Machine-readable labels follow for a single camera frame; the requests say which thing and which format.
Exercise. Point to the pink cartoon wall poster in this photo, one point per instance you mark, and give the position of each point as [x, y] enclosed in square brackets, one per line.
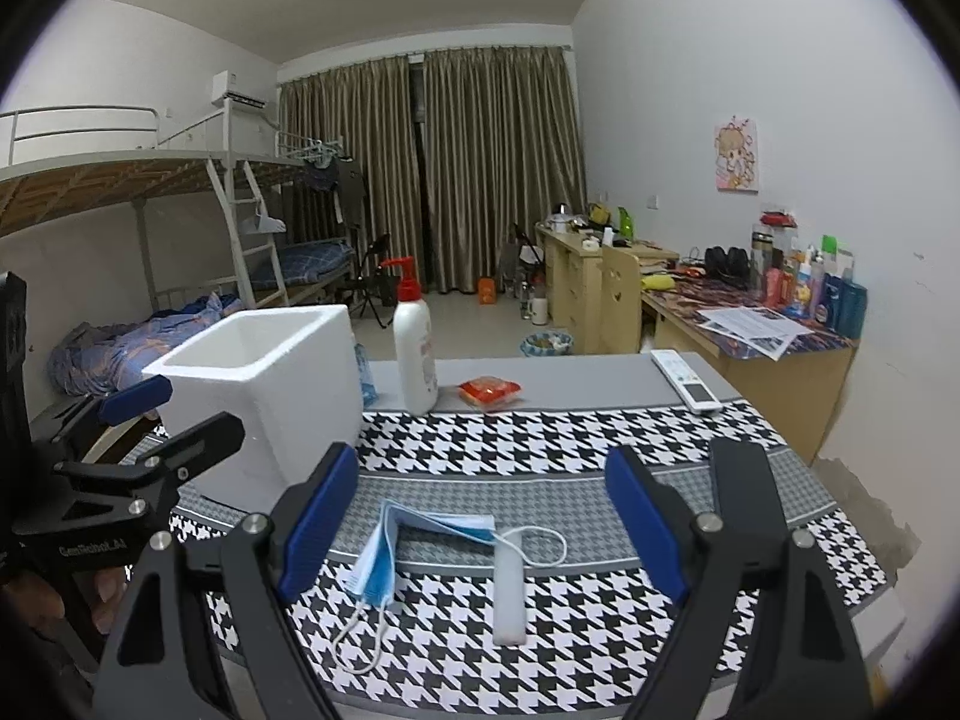
[736, 154]

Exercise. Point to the person's left hand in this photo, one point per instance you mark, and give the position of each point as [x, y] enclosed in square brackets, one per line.
[45, 600]

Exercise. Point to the electric kettle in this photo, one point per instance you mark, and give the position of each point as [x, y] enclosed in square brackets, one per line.
[562, 219]

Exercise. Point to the blue checked bedding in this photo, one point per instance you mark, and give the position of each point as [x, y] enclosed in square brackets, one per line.
[307, 262]

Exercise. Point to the black bag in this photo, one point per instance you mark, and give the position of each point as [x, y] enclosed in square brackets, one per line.
[726, 261]

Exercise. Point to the green packet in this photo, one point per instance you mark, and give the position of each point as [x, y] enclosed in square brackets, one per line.
[625, 223]

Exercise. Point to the printed paper sheets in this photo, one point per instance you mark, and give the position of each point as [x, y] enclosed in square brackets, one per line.
[757, 326]

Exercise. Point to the hanging dark clothes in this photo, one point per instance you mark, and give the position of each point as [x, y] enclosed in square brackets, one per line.
[341, 191]

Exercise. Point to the black folding chair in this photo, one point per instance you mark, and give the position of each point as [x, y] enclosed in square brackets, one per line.
[525, 255]
[371, 285]

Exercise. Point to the brown curtain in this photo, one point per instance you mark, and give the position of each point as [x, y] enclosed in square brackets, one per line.
[502, 165]
[352, 172]

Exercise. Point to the white jug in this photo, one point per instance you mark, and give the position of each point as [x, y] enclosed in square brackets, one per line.
[538, 309]

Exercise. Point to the blue packet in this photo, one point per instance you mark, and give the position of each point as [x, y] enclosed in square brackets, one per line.
[365, 379]

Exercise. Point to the blue waste basket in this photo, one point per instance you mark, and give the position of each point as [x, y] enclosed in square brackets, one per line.
[547, 345]

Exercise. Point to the orange container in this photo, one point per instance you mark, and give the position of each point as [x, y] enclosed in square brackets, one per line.
[487, 291]

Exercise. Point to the red snack packet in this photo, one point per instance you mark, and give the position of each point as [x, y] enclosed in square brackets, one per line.
[489, 392]

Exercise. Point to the white foam box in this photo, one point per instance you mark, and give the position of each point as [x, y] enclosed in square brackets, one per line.
[300, 390]

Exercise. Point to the steel thermos flask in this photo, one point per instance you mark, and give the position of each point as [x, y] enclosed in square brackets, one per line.
[760, 259]

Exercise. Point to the wooden smiley face chair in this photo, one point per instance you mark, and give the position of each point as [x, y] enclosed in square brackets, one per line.
[621, 300]

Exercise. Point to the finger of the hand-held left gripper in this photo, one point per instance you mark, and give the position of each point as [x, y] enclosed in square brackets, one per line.
[195, 442]
[135, 396]

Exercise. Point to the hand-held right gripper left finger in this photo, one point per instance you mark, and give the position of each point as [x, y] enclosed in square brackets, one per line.
[315, 517]

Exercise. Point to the white rectangular eraser bar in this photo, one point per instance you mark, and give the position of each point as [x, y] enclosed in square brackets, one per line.
[508, 600]

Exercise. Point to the blue face mask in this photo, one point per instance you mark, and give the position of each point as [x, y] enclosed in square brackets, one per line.
[379, 562]

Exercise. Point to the wooden desk patterned top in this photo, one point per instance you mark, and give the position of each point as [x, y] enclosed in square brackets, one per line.
[780, 390]

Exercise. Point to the white lotion pump bottle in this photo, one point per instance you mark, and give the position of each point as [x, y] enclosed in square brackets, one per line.
[415, 360]

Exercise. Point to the yellow cloth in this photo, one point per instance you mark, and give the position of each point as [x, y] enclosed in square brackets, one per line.
[658, 283]

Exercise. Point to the blue plaid blanket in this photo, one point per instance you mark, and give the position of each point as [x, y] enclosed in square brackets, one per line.
[112, 356]

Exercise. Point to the light wooden desk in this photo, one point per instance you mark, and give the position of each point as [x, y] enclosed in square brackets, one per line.
[574, 285]

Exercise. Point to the black white houndstooth mat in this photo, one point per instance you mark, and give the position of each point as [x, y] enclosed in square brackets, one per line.
[525, 450]

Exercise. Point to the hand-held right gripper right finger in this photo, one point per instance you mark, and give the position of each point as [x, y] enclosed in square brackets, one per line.
[645, 525]

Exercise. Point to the white bunk bed ladder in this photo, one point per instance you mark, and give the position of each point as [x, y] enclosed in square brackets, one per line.
[244, 240]

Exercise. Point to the group of toiletry bottles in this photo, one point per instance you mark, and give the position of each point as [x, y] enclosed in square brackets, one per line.
[825, 292]

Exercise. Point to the white air conditioner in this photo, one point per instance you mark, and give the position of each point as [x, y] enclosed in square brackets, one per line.
[232, 86]

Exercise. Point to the white remote control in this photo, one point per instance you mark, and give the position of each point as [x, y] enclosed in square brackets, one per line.
[690, 382]

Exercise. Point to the white metal bunk bed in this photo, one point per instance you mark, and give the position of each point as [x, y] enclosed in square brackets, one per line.
[90, 180]
[292, 157]

